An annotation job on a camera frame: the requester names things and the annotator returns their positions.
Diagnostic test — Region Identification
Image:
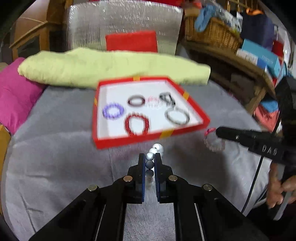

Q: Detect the red bead bracelet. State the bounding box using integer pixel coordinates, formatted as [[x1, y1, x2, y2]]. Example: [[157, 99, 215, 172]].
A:
[[124, 111, 150, 137]]

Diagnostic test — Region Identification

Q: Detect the person's right hand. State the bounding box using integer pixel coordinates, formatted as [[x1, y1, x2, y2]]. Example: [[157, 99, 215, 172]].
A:
[[266, 162, 296, 209]]

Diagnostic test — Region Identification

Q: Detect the wooden cabinet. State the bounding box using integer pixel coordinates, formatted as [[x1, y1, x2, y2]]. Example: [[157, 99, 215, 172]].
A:
[[10, 0, 73, 60]]

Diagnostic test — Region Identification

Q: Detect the silver insulated foil panel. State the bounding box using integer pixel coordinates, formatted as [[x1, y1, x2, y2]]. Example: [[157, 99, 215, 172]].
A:
[[67, 1, 183, 55]]

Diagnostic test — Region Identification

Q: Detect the blue cardboard box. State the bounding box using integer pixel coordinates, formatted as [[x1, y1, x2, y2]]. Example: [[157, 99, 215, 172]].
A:
[[241, 39, 281, 78]]

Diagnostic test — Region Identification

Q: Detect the purple bead bracelet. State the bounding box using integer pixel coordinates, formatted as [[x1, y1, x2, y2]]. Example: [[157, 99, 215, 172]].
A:
[[102, 102, 125, 121]]

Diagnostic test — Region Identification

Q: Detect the magenta pillow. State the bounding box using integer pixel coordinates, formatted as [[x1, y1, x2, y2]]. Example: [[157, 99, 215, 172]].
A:
[[1, 57, 47, 134]]

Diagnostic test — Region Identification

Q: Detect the pink white mixed bracelet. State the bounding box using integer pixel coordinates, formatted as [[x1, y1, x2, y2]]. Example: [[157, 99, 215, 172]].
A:
[[203, 127, 226, 153]]

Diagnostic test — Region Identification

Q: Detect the black bow hair tie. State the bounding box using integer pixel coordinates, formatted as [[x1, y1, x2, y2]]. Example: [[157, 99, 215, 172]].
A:
[[158, 91, 177, 108]]

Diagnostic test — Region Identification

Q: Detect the orange box lid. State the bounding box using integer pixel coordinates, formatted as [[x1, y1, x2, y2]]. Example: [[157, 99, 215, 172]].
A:
[[0, 125, 11, 176]]

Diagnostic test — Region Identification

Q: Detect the small red pillow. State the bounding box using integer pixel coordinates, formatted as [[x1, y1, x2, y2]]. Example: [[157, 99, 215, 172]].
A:
[[105, 31, 158, 53]]

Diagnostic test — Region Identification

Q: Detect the wooden shelf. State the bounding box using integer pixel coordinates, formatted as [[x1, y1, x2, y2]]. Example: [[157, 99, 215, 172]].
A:
[[182, 40, 275, 114]]

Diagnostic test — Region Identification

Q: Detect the silver cuff bangle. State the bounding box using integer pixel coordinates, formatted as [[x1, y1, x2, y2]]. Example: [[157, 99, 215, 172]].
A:
[[165, 107, 190, 126]]

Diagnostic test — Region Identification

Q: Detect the pale pink bead bracelet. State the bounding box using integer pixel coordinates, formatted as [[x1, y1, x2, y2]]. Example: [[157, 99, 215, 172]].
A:
[[145, 96, 163, 109]]

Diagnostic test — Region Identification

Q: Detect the light green folded blanket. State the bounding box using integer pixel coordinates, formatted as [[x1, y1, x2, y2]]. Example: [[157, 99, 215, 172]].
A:
[[18, 48, 211, 89]]

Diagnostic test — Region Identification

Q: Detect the red shallow jewelry box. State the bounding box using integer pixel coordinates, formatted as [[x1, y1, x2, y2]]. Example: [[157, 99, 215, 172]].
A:
[[92, 77, 210, 149]]

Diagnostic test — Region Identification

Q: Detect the black cable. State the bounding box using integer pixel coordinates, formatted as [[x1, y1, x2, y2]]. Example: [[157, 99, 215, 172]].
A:
[[241, 111, 283, 214]]

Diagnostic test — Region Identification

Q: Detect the maroon hair tie ring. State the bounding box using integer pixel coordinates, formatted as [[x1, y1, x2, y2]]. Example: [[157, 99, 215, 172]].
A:
[[127, 94, 147, 108]]

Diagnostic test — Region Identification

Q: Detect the white pearl bracelet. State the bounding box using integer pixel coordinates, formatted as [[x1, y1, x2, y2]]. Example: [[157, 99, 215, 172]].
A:
[[145, 143, 165, 188]]

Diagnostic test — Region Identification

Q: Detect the wicker basket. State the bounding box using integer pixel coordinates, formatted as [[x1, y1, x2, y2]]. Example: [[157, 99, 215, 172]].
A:
[[185, 16, 243, 52]]

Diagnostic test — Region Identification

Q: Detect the blue cloth in basket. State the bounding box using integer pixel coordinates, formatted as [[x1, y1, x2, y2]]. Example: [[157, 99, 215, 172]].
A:
[[194, 5, 217, 33]]

